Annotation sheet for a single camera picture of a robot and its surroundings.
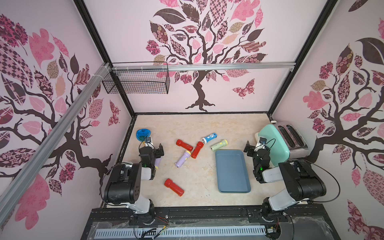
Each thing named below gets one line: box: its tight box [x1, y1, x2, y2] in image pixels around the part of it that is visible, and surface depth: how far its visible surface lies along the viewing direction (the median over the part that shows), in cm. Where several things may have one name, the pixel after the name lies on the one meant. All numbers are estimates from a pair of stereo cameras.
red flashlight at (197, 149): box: [191, 141, 205, 159], surface depth 100 cm
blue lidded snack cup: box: [136, 128, 152, 142], surface depth 97 cm
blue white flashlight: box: [201, 133, 218, 144], surface depth 103 cm
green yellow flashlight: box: [210, 139, 228, 152], surface depth 100 cm
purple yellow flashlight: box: [175, 150, 192, 168], surface depth 94 cm
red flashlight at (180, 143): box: [176, 139, 194, 152], surface depth 100 cm
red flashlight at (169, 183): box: [164, 178, 185, 197], surface depth 83 cm
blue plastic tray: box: [215, 150, 252, 194], surface depth 89 cm
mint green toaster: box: [254, 122, 309, 167], surface depth 85 cm
